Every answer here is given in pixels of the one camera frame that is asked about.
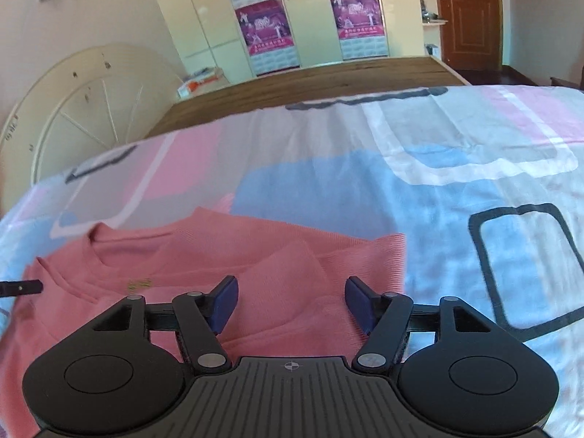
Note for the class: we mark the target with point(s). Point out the pink sweater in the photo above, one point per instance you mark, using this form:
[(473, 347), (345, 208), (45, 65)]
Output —
[(283, 273)]

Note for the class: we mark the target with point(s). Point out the cream wardrobe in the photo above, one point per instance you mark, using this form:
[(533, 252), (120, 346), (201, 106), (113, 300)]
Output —
[(296, 9)]

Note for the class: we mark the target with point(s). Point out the brown wooden door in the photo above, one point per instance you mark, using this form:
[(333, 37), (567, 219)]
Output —
[(470, 13)]

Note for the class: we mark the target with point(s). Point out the brown wooden bed board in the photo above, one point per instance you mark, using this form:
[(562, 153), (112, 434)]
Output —
[(296, 93)]

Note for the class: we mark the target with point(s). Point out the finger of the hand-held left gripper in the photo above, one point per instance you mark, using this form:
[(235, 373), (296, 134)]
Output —
[(20, 288)]

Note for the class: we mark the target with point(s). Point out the cream corner shelf unit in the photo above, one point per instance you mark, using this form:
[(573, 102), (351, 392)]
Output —
[(429, 9)]

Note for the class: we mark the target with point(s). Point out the cream round headboard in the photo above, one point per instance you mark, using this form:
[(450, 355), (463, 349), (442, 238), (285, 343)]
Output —
[(91, 114)]

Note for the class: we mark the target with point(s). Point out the patterned pastel bed sheet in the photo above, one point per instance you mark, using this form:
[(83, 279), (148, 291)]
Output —
[(456, 169)]

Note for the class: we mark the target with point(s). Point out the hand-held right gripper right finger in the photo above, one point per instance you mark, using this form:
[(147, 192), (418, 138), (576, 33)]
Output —
[(360, 303)]

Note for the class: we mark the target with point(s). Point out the wooden chair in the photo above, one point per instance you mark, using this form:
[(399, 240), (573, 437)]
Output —
[(568, 83)]

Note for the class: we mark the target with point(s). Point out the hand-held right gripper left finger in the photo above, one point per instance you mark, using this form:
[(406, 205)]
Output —
[(226, 303)]

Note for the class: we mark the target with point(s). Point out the orange and white box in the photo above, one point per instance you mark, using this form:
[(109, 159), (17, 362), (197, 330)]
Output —
[(200, 82)]

